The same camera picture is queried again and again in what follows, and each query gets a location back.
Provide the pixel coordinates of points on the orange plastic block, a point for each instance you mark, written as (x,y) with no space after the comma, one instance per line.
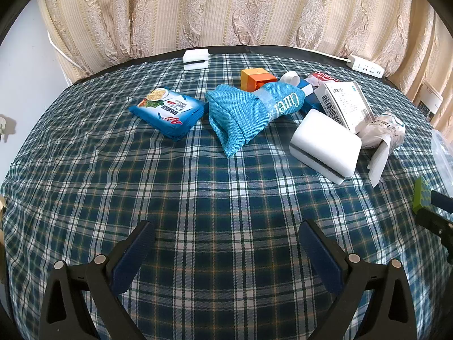
(249,79)

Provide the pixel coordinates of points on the white power strip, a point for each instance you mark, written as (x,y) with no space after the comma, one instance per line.
(364,66)

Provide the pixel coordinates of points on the red and white packet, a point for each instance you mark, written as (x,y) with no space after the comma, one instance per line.
(318,77)

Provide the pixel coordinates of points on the beige patterned curtain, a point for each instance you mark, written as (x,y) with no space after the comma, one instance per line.
(226,7)

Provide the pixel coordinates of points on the blue instant noodle packet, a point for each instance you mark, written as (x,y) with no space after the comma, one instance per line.
(170,111)

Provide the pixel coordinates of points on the clear plastic bag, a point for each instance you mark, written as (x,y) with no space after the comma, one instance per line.
(444,152)

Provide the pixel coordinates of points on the small white sponge black stripe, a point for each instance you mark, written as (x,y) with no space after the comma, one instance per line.
(195,56)

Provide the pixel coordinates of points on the blue plaid tablecloth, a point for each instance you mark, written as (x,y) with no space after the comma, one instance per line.
(212,184)

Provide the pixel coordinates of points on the large white sponge black stripe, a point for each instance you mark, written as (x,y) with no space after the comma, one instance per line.
(325,138)

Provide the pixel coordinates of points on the white printed carton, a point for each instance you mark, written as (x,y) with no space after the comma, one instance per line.
(430,99)

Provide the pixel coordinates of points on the white medicine box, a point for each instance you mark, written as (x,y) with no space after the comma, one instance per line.
(346,104)

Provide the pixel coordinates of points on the blue foil packet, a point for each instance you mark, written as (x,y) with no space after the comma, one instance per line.
(311,102)

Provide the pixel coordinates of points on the teal woven cloth bag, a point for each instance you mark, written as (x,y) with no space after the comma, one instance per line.
(233,113)

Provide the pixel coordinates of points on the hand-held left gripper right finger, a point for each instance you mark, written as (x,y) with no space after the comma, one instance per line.
(320,255)

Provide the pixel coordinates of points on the white plastic-wrapped bundle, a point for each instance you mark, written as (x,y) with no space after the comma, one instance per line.
(382,131)

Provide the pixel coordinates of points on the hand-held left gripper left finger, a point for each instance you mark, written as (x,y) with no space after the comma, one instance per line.
(134,255)

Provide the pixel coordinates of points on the white tape roll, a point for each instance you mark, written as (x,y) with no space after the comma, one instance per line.
(288,77)

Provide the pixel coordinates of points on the white paper slip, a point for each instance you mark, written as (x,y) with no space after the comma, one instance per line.
(378,166)

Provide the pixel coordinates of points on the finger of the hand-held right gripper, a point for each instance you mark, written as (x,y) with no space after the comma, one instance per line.
(442,203)
(439,225)

